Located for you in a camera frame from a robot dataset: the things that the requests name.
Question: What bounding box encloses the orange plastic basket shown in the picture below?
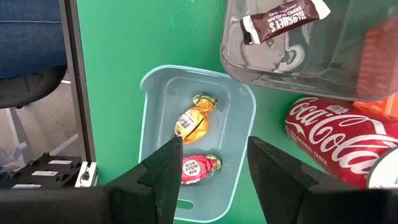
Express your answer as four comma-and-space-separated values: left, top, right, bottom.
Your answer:
353, 17, 398, 121

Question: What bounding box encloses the blue office chair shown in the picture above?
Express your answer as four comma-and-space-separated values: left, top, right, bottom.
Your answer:
0, 0, 68, 79

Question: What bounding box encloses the black chair seat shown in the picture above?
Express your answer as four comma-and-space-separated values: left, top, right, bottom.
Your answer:
0, 64, 68, 110

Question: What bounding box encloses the grey translucent plastic bin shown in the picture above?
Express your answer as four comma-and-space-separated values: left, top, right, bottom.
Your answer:
220, 0, 398, 103

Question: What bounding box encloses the brown Hershey's candy bar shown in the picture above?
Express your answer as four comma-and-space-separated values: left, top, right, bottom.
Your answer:
239, 0, 331, 45

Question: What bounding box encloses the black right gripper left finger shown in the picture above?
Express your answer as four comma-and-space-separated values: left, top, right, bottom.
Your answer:
0, 136, 183, 224

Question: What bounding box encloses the red truffle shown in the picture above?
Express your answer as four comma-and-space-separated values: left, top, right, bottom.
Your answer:
181, 153, 223, 185

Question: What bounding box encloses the yellow truffle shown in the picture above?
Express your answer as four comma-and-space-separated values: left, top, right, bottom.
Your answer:
174, 92, 218, 146

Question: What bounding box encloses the black labelled device box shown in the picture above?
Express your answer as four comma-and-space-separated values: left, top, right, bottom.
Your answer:
0, 151, 84, 190

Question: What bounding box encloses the silver metal bracket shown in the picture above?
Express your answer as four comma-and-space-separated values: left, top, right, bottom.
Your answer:
74, 161, 99, 189

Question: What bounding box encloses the black table frame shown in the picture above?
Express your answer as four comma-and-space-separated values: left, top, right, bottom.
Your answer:
58, 0, 96, 163

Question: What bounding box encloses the teal plastic bin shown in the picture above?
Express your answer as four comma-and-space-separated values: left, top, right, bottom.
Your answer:
138, 64, 257, 224

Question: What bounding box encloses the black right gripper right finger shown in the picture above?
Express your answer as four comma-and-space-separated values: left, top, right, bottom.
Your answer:
248, 136, 398, 224

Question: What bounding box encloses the red Coca-Cola can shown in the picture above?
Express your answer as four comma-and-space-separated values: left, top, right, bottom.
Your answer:
285, 96, 398, 190

